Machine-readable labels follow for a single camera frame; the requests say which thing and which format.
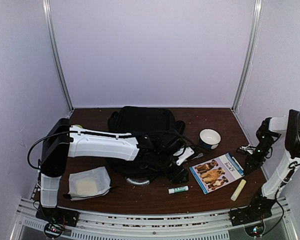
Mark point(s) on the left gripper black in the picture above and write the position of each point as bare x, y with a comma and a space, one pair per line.
176, 177

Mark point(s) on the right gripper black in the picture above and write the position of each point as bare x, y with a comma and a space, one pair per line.
253, 161

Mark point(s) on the dog picture book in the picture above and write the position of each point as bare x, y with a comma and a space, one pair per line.
217, 172

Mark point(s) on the black student backpack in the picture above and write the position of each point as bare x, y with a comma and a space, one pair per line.
142, 122

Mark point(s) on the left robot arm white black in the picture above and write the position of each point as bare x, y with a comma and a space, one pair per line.
64, 141

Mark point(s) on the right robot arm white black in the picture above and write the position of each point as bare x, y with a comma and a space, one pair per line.
270, 130

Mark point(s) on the white green glue stick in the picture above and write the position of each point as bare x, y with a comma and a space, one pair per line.
178, 189

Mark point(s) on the green capped white marker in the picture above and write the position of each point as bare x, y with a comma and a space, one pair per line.
198, 156

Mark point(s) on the pale yellow highlighter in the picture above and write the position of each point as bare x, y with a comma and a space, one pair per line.
238, 190

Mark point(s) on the white blue ceramic bowl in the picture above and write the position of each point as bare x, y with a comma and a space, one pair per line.
209, 139

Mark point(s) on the white pouch with zipper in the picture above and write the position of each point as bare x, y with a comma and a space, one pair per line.
88, 184

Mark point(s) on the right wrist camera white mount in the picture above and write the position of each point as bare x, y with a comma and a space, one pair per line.
244, 150

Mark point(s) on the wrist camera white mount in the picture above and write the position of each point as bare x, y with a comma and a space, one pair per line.
244, 150
182, 154

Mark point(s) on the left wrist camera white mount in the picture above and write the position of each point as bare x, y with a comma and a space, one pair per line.
182, 154

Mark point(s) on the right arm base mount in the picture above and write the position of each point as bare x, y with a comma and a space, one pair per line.
243, 216

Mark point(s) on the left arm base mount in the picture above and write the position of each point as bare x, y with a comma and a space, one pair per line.
61, 216

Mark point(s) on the right aluminium frame post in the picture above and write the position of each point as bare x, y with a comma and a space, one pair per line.
251, 47

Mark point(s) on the aluminium frame post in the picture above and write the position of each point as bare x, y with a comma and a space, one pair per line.
251, 47
56, 56

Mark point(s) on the left aluminium frame post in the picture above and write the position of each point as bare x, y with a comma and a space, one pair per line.
56, 56

